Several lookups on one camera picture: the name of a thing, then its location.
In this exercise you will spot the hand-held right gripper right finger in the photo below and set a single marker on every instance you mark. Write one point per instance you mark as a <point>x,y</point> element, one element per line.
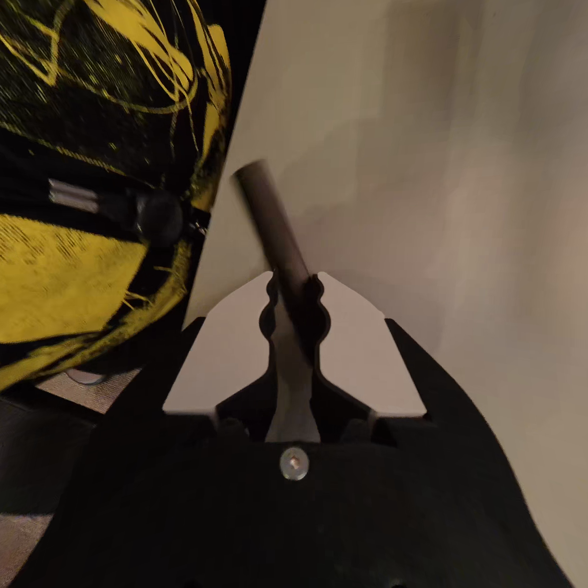
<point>363,363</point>

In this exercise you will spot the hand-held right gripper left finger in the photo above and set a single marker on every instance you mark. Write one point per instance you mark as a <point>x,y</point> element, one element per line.
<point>220,363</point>

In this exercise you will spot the black battery cover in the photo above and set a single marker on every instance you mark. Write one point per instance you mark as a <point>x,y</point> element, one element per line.
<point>271,220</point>

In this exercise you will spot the grey desk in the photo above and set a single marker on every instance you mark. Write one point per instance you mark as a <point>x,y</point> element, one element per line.
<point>413,183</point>

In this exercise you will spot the yellow black patterned pants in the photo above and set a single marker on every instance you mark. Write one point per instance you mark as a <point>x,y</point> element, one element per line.
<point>69,275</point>

